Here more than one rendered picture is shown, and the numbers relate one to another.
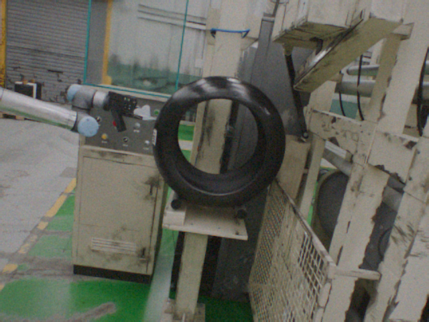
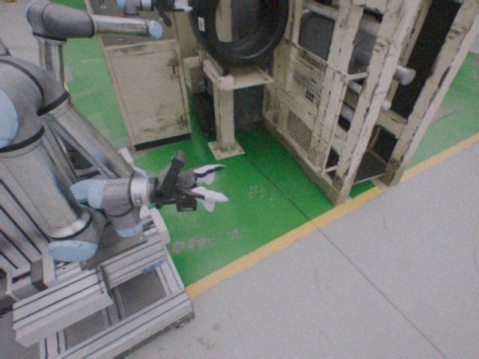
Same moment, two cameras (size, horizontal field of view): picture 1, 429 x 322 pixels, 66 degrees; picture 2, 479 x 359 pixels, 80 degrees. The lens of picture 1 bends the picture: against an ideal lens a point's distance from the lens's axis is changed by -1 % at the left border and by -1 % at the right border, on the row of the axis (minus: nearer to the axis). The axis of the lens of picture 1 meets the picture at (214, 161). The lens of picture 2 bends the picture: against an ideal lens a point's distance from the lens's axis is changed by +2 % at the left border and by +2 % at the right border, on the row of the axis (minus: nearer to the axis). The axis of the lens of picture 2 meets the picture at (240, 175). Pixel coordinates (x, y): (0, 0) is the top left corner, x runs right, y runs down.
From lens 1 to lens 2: 0.69 m
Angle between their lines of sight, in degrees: 33
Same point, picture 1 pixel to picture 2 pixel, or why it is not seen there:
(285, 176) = not seen: hidden behind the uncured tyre
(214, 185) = (236, 51)
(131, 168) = (153, 56)
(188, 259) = (224, 111)
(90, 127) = (158, 30)
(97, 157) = (121, 55)
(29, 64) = not seen: outside the picture
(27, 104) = (114, 24)
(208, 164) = (223, 34)
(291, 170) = not seen: hidden behind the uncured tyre
